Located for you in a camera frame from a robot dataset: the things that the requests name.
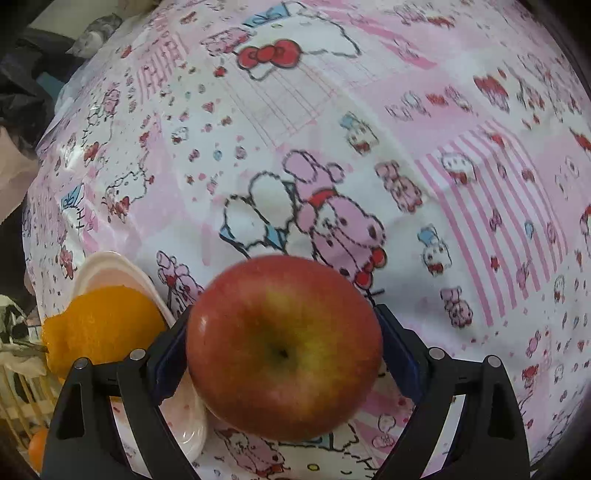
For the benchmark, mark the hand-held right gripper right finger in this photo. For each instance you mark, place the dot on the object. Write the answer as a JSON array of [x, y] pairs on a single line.
[[399, 360]]

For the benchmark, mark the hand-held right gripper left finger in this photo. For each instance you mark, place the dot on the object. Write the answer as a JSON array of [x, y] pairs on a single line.
[[171, 360]]

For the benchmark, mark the large knobbed orange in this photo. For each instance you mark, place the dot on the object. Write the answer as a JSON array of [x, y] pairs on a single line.
[[101, 323]]

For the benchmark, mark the white bowl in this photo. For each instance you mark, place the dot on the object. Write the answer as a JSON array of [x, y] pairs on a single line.
[[115, 272]]

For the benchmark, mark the red apple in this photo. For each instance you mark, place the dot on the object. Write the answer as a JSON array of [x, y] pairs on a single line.
[[281, 350]]

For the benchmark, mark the wooden rack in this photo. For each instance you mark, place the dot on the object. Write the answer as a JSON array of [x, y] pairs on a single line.
[[23, 397]]

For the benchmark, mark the dusty pink cloth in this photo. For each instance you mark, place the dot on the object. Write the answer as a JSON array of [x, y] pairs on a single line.
[[14, 175]]

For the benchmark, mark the pink printed blanket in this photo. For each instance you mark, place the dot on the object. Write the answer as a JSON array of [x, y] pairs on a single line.
[[323, 115]]

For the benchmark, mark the black cloth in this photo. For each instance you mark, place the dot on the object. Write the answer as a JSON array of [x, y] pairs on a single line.
[[27, 83]]

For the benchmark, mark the grey fluffy cloth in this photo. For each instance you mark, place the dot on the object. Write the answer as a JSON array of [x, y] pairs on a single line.
[[94, 37]]

